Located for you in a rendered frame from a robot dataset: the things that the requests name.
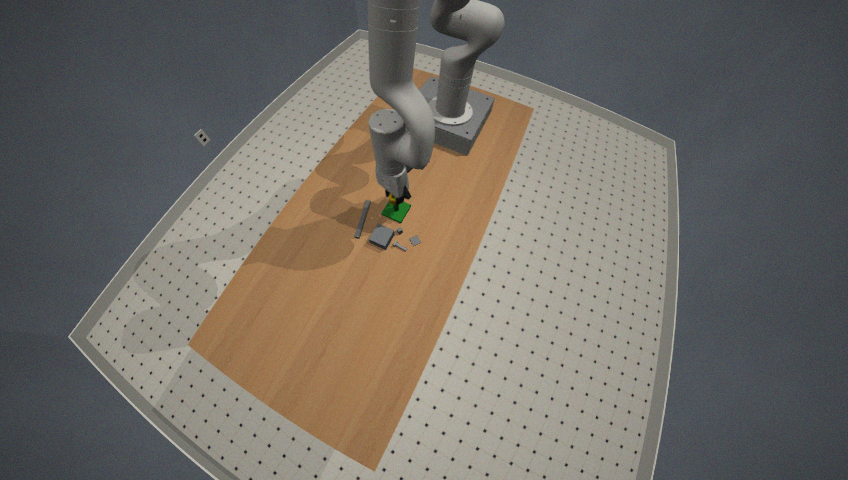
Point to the green flat plate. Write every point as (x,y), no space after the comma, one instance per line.
(396,212)

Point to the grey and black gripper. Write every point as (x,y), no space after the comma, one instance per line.
(395,184)

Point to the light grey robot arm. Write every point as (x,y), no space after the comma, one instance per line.
(392,34)

